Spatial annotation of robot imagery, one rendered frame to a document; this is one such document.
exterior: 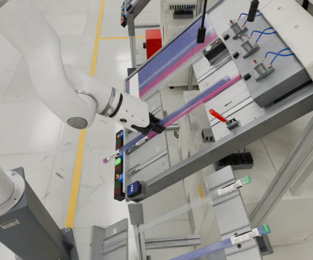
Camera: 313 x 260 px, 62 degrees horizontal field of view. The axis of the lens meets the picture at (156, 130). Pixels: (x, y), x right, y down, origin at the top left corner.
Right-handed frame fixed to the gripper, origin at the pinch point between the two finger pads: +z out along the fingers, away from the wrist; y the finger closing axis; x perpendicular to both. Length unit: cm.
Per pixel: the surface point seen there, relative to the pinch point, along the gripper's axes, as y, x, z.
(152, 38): 90, 13, 16
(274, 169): 4, -3, 62
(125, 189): -7.4, 26.5, 5.4
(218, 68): 20.6, -18.6, 15.1
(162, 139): 6.3, 9.6, 10.4
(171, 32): 135, 18, 42
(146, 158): 2.4, 17.9, 9.0
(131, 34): 131, 35, 16
